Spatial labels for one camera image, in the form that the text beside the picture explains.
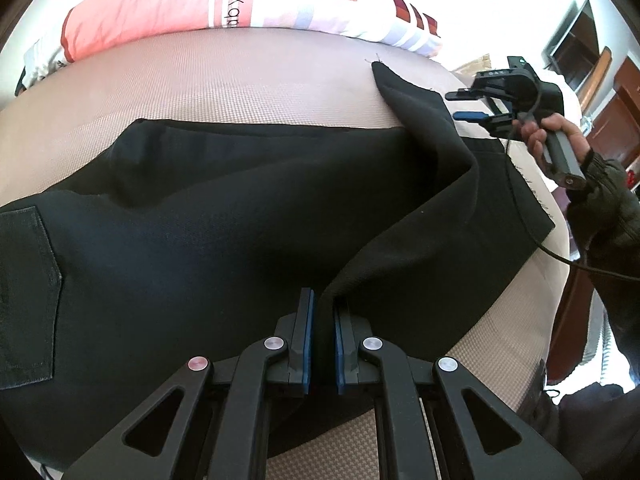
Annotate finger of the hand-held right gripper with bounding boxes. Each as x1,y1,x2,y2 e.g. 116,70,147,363
451,111,502,136
445,87,501,104

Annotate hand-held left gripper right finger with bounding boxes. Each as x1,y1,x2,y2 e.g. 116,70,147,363
333,296,583,480

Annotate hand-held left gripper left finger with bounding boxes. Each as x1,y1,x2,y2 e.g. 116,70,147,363
62,287,316,480

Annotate black pants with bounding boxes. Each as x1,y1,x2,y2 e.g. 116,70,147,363
0,60,556,466

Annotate person's right forearm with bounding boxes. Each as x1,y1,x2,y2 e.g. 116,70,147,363
565,152,640,361

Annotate person's right hand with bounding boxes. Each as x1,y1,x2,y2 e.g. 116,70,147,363
517,112,596,168

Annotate brown wooden cabinet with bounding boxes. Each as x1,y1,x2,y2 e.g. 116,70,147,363
580,47,640,196

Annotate beige woven bed mat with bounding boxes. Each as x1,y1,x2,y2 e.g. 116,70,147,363
0,27,571,480

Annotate pink checkered pillow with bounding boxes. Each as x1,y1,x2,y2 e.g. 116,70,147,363
20,0,446,92

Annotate black cable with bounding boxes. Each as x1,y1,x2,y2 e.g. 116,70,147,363
502,75,640,281

